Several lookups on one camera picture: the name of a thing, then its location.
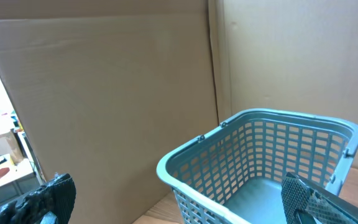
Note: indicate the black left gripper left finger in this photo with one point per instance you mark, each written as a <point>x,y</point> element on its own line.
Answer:
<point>52,202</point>

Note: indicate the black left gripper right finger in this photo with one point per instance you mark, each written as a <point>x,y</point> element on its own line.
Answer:
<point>304,202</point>

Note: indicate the grey plastic mesh basket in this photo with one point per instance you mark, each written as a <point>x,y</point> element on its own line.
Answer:
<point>234,173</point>

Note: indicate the brown cardboard box background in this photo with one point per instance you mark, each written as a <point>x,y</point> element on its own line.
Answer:
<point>9,145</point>

